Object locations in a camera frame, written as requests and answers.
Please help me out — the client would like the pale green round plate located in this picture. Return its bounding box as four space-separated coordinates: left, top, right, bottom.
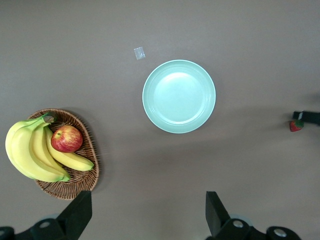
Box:
141 59 217 135

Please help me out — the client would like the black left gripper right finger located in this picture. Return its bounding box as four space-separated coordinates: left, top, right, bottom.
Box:
205 191 267 240

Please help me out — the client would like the red strawberry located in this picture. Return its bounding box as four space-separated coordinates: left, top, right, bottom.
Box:
289 119 305 133

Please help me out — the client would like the brown table cover sheet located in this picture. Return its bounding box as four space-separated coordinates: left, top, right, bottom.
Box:
0 0 320 240

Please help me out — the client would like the red apple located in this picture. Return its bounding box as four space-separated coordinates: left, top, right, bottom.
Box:
50 125 84 154

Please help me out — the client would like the yellow banana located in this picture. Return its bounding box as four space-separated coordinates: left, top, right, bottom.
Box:
44 126 95 172
4 112 72 183
28 123 65 175

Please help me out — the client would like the brown wicker basket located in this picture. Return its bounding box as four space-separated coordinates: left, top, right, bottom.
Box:
26 107 100 201

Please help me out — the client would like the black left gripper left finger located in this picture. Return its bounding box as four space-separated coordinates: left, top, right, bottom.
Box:
14 190 93 240

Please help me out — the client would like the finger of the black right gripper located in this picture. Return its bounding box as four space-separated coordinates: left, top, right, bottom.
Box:
292 110 320 124

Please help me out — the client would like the small clear tape piece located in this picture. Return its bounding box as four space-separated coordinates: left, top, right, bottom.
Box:
133 46 146 61

